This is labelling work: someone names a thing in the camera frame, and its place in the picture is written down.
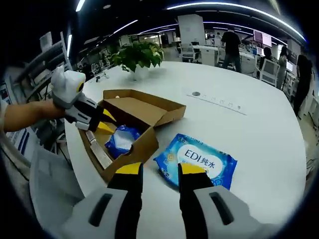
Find potted green plant white pot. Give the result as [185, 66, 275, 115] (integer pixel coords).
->
[109, 41, 165, 81]

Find blue white wet wipes pack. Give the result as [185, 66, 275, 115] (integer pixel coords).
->
[153, 133, 238, 191]

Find blue translucent plastic pack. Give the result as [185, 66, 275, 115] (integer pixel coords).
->
[104, 125, 143, 160]

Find grey mesh office chair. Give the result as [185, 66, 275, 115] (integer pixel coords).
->
[29, 146, 87, 225]

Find white poster board blue border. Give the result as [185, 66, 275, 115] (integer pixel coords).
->
[6, 128, 33, 156]

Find white office chair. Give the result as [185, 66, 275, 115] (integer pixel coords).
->
[180, 43, 196, 63]
[260, 59, 280, 87]

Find grey metal shelf rack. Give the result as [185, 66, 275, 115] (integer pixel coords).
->
[14, 32, 73, 100]

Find white square pillar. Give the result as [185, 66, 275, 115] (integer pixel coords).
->
[178, 14, 206, 47]

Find long curved ceiling light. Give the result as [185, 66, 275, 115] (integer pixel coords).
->
[166, 2, 306, 42]

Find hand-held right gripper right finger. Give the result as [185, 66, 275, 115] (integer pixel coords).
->
[177, 163, 270, 239]

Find brown cardboard shoe box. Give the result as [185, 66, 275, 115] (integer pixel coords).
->
[79, 89, 187, 184]

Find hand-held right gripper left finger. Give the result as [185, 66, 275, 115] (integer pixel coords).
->
[60, 161, 145, 239]

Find pink wall screen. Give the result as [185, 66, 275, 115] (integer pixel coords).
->
[253, 29, 272, 47]

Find white table cable cover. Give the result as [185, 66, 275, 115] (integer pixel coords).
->
[186, 91, 248, 116]

